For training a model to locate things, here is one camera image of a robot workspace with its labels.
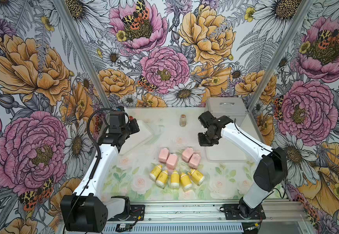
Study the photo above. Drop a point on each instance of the small clear glass bottle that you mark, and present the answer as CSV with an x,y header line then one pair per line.
x,y
183,120

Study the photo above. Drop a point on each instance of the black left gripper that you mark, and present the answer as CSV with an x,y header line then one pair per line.
x,y
133,123

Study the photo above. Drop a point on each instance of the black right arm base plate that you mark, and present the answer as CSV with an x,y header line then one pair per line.
x,y
242,212

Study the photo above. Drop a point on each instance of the white storage tray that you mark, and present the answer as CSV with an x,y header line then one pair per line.
x,y
137,140
232,149

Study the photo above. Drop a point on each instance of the white right storage tray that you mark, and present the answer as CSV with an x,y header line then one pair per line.
x,y
232,149

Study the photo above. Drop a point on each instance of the silver aluminium first aid case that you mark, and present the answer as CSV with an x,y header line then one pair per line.
x,y
232,107

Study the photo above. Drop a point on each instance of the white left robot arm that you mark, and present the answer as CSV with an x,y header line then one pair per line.
x,y
84,210

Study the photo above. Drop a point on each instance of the pink pencil sharpener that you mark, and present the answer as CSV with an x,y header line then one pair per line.
x,y
172,161
163,155
187,154
194,161

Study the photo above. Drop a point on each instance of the white left storage tray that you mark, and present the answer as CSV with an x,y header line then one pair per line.
x,y
137,140

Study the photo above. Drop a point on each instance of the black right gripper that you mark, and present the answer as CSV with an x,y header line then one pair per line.
x,y
202,142

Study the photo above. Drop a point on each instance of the white vented cable duct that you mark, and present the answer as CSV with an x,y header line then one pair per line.
x,y
186,228

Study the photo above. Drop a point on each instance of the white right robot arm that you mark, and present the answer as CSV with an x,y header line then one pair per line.
x,y
272,166

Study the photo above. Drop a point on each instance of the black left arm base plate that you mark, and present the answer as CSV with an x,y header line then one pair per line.
x,y
136,212

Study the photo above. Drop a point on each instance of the aluminium front rail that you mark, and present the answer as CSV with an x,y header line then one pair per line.
x,y
273,210

